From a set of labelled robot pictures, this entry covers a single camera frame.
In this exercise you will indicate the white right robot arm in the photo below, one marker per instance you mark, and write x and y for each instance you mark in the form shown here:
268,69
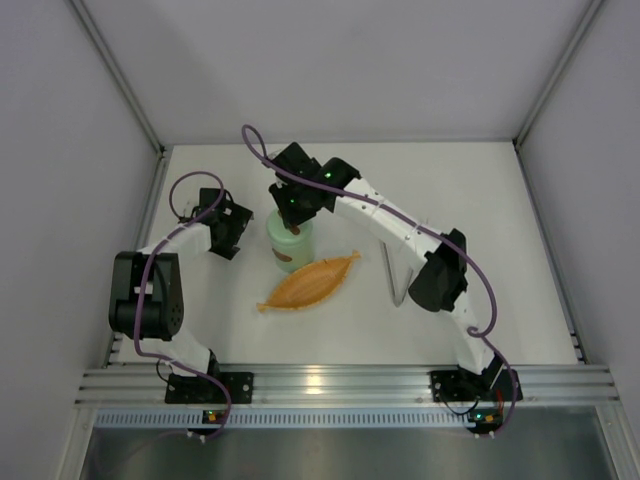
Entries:
438,260

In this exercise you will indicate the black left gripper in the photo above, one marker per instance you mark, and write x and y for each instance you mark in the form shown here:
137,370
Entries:
228,240

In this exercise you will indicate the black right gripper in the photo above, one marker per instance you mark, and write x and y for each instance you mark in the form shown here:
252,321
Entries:
293,215

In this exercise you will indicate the aluminium mounting rail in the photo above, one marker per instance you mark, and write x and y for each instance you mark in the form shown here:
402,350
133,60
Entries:
342,386

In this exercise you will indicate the metal tongs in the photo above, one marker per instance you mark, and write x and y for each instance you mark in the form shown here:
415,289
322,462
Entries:
400,280

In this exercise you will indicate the green container lid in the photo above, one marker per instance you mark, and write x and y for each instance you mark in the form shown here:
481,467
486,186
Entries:
280,235

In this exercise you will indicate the slotted cable duct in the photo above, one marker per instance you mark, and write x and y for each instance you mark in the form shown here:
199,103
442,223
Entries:
272,418

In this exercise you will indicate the aluminium frame post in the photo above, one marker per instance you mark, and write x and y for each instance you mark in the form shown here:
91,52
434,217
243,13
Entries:
568,51
96,38

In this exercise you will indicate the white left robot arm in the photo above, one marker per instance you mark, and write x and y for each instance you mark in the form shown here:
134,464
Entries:
147,306

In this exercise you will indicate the green cylindrical container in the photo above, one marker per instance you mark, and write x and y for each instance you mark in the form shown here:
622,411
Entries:
292,258

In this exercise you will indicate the right aluminium frame post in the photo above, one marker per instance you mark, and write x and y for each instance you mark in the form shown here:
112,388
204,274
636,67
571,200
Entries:
568,51

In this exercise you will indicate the black right base bracket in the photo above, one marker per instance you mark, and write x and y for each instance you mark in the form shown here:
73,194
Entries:
457,385

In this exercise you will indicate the black base bracket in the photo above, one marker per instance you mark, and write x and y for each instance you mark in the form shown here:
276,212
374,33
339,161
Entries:
457,385
196,390

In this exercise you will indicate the black left base bracket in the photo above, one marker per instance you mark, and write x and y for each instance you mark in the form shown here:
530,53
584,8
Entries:
196,390

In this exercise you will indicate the woven fish-shaped basket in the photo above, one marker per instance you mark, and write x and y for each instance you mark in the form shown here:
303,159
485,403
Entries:
310,285

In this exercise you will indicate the left aluminium frame post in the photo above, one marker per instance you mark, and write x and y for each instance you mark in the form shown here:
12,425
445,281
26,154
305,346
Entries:
96,38

